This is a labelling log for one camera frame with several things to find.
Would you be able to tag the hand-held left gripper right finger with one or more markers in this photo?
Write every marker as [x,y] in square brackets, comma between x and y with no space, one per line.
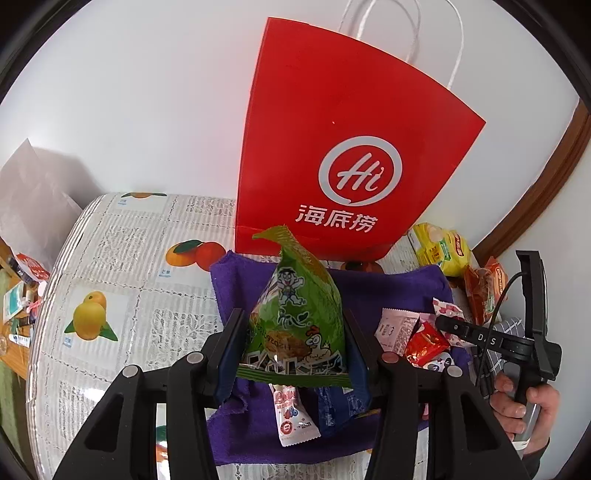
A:
[359,369]

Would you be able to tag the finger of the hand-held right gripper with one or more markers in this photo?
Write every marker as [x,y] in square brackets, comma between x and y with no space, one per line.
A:
[450,323]
[481,378]

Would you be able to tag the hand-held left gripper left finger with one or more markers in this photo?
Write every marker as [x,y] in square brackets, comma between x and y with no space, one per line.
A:
[226,360]

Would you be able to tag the red snack packet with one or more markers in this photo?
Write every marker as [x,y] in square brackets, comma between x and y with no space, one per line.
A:
[425,346]

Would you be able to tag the blue snack packet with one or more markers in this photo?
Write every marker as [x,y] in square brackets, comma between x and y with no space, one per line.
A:
[337,410]

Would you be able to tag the purple towel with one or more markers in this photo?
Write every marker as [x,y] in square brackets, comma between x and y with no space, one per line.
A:
[244,286]

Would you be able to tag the small white pink snack packet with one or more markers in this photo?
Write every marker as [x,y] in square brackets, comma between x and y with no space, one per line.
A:
[291,415]

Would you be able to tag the green triangular snack packet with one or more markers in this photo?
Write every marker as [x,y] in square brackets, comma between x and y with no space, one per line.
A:
[295,314]

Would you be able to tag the person's right forearm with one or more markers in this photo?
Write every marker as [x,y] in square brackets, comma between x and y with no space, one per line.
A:
[538,461]

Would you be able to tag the person's right hand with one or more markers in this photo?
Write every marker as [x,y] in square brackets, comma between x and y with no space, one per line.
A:
[505,401]

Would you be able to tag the grey checked cloth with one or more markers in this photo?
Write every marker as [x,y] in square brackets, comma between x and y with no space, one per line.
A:
[512,326]

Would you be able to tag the orange chips bag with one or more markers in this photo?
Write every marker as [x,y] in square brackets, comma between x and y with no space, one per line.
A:
[480,290]

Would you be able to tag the yellow chips bag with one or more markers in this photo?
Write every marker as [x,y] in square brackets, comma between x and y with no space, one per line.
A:
[438,249]

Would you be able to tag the fruit print tablecloth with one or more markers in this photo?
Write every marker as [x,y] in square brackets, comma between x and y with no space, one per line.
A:
[138,277]

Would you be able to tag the white tube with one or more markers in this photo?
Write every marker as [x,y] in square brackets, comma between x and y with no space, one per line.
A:
[18,340]

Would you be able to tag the wooden nightstand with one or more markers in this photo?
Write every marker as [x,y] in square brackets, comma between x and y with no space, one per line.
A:
[14,364]

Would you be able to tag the teal white small box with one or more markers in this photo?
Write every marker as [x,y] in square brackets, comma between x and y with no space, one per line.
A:
[14,300]

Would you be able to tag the green blanket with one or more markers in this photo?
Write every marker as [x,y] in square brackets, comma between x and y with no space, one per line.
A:
[7,397]

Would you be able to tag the red paper bag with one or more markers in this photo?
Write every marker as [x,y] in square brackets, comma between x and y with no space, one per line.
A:
[323,115]

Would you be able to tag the white plastic shopping bag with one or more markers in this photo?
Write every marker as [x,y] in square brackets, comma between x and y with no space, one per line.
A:
[32,203]

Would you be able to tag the brown wooden door frame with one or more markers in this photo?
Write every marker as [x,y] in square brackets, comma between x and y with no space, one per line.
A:
[545,184]

